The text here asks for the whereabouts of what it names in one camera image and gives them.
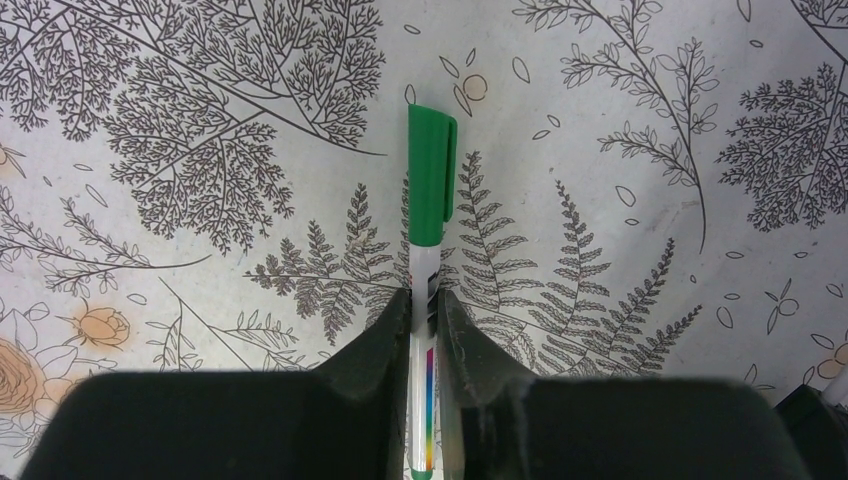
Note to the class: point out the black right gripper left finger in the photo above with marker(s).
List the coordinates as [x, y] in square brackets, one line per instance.
[344, 419]

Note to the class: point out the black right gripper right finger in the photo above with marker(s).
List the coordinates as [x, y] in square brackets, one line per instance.
[502, 421]

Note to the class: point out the white whiteboard marker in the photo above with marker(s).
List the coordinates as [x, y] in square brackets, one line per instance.
[424, 269]

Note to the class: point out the green marker cap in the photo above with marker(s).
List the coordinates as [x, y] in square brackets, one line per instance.
[432, 146]

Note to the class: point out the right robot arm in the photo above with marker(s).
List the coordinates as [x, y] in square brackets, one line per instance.
[818, 424]

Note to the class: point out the floral tablecloth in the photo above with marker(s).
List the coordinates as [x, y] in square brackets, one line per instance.
[642, 187]

